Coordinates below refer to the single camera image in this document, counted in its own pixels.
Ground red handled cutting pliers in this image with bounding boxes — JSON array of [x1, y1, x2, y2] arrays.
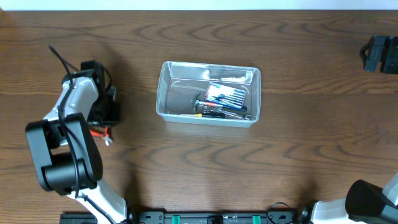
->
[[90, 126, 114, 146]]

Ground small claw hammer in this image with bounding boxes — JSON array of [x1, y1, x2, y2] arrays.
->
[[191, 92, 248, 113]]

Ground silver wrench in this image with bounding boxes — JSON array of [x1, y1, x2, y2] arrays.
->
[[203, 106, 251, 120]]

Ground black yellow screwdriver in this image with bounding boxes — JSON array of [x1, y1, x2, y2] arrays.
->
[[181, 113, 225, 119]]

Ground blue precision screwdriver set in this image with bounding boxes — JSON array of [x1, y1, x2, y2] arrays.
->
[[205, 82, 246, 110]]

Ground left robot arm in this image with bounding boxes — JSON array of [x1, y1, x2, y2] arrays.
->
[[25, 60, 136, 223]]

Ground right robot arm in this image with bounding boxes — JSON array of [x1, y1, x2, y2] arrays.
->
[[294, 35, 397, 224]]

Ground clear plastic container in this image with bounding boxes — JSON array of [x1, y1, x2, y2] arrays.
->
[[156, 61, 261, 128]]

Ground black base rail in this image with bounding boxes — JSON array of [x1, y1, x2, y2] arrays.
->
[[59, 211, 310, 224]]

